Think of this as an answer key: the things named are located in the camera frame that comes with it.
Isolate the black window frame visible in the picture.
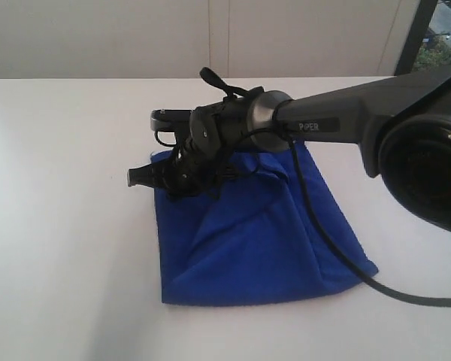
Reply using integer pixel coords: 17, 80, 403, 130
394, 0, 437, 76

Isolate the blue towel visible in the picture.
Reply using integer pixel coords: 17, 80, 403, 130
154, 144, 378, 307

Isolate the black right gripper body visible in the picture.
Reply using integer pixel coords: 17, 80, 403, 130
150, 96, 266, 199

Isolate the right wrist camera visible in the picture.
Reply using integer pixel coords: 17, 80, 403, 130
150, 109, 192, 132

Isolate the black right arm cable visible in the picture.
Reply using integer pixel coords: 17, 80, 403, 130
198, 67, 451, 308

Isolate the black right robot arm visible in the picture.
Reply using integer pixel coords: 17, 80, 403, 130
127, 65, 451, 232

